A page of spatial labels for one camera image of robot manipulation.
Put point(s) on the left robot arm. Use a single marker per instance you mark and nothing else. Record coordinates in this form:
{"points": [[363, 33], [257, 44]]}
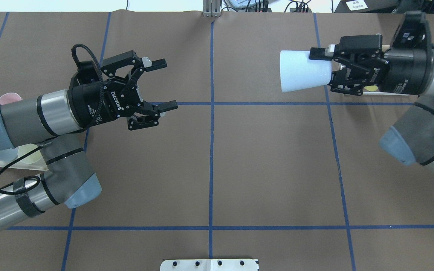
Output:
{"points": [[45, 121]]}

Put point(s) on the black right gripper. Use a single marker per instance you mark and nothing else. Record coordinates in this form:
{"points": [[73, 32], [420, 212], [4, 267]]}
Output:
{"points": [[407, 72]]}

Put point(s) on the yellow plastic cup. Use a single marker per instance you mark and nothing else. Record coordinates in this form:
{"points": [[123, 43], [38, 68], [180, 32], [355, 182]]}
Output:
{"points": [[371, 88]]}

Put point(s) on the light blue plastic cup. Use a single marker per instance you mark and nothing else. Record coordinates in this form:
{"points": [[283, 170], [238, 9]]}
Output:
{"points": [[298, 71]]}

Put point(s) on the brown paper table mat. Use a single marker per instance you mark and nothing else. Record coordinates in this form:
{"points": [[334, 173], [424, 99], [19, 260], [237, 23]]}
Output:
{"points": [[296, 180]]}

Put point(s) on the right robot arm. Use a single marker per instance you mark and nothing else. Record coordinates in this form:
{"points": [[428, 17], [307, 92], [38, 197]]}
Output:
{"points": [[411, 138]]}

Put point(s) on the pale green plastic cup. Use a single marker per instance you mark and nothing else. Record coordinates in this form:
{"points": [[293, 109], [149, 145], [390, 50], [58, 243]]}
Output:
{"points": [[33, 158]]}

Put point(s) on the aluminium frame post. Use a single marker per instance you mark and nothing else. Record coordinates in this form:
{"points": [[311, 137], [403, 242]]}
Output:
{"points": [[212, 8]]}

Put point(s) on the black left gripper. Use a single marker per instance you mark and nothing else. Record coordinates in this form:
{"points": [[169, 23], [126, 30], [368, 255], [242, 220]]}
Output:
{"points": [[86, 106]]}

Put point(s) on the pink plastic cup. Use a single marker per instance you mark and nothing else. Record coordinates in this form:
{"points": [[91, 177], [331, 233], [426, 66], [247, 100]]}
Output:
{"points": [[10, 98]]}

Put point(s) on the white metal base plate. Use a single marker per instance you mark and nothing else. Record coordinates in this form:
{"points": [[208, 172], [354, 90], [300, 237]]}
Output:
{"points": [[210, 265]]}

